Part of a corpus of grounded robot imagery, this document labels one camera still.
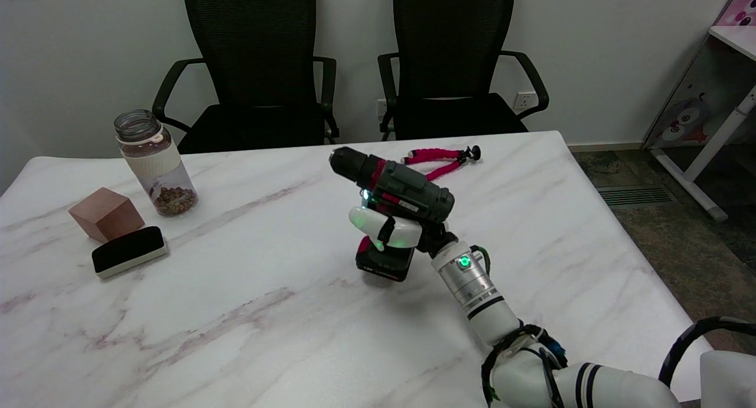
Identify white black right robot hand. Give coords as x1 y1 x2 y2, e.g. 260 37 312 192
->
347 205 459 259

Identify grey red power screwdriver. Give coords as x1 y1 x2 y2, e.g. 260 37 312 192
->
329 147 455 282

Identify pink flexible mini tripod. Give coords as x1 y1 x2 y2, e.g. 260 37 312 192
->
400 145 481 182

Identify black mesh office chair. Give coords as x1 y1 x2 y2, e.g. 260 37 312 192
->
377 0 550 142
152 0 340 155

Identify dark floor vent grille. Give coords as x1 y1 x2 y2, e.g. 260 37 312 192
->
597 185 677 207

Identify glass jar with beans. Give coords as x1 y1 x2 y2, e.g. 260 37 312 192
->
113 109 199 218

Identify black and white eraser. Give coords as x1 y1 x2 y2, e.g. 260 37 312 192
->
91 226 169 280

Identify brown wooden cube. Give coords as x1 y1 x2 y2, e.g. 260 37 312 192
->
68 187 145 244

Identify white desk with owl panel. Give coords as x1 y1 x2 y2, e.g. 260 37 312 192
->
641 0 756 222

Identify pink patterned board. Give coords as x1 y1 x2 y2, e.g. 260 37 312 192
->
716 0 756 26

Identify black cable bundle on arm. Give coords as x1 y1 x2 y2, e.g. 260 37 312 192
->
480 321 569 407

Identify black looping robot cable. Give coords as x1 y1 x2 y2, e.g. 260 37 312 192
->
659 316 756 388

